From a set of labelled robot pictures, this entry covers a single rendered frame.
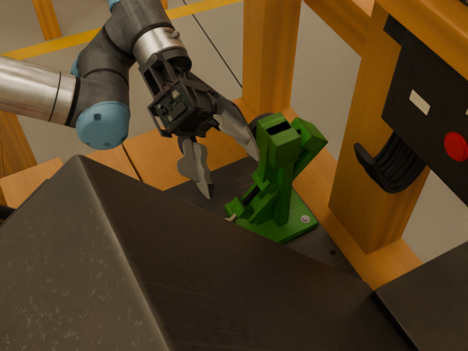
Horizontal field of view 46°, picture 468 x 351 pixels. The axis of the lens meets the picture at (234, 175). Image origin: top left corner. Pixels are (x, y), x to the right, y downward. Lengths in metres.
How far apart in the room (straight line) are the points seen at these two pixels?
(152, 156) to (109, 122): 0.50
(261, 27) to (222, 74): 1.63
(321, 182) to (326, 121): 1.38
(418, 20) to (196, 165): 0.38
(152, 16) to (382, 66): 0.35
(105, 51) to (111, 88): 0.09
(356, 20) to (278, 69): 0.29
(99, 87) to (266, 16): 0.46
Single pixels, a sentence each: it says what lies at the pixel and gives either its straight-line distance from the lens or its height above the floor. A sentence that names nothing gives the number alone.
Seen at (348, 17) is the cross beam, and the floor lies 1.24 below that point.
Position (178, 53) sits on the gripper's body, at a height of 1.33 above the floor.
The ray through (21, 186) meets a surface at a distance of 1.29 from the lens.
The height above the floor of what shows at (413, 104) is 1.41.
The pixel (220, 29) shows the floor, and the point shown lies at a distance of 3.10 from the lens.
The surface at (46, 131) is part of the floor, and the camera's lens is 2.68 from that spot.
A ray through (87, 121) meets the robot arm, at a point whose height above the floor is 1.29.
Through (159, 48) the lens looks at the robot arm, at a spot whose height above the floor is 1.34.
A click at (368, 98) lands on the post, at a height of 1.23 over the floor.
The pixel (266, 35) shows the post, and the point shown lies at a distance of 1.21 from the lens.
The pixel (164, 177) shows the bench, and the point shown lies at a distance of 1.26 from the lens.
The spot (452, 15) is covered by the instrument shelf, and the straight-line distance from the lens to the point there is 0.59.
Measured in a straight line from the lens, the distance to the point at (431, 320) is 0.71.
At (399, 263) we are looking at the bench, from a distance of 1.17.
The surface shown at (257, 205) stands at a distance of 1.07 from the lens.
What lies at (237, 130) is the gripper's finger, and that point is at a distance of 0.78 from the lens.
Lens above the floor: 1.86
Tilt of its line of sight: 52 degrees down
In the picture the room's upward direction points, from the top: straight up
